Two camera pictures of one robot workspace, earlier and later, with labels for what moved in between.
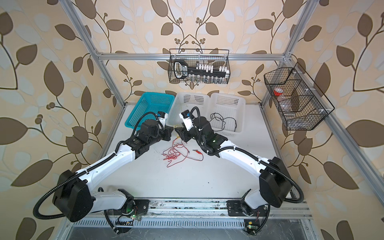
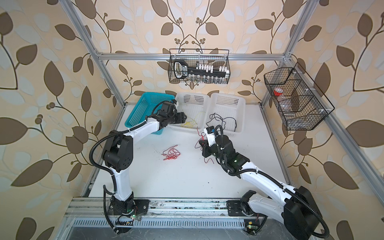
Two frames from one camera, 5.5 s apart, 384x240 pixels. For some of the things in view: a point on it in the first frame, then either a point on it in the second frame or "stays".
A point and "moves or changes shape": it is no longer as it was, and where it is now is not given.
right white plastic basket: (227, 112) stays
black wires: (221, 119) stays
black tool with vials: (181, 70) stays
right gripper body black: (188, 135) → (212, 150)
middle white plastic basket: (187, 100) stays
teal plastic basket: (149, 104) stays
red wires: (177, 153) moves or changes shape
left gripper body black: (164, 134) → (177, 118)
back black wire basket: (199, 66) stays
